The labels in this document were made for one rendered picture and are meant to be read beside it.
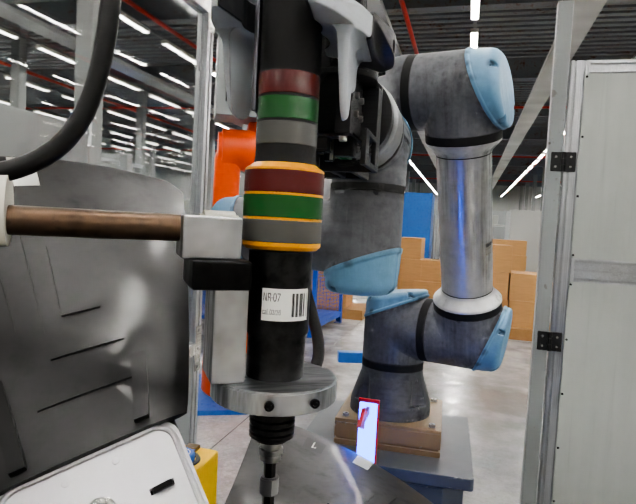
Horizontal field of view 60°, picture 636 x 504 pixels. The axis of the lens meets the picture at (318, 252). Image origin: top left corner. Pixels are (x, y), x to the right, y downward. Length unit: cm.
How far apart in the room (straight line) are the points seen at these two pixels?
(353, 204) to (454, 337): 49
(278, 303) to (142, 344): 9
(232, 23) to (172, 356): 18
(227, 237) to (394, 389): 78
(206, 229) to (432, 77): 61
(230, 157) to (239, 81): 399
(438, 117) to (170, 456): 66
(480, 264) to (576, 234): 120
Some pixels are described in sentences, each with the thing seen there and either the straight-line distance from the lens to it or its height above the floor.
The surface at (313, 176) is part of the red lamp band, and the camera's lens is 29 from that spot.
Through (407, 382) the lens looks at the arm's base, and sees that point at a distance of 104.
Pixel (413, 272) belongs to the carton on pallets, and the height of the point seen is 64.
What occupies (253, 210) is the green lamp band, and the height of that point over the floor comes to 140.
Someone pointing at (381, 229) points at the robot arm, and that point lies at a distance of 53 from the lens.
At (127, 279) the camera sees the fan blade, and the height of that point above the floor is 135.
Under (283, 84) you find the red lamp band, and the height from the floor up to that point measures 146.
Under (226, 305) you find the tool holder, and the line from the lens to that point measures 29.
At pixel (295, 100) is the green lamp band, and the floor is 146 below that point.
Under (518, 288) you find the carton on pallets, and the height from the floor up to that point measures 67.
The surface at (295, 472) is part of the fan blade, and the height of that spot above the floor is 118.
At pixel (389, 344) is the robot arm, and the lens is 102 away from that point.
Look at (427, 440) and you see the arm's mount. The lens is 103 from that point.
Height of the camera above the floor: 139
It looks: 3 degrees down
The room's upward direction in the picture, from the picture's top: 3 degrees clockwise
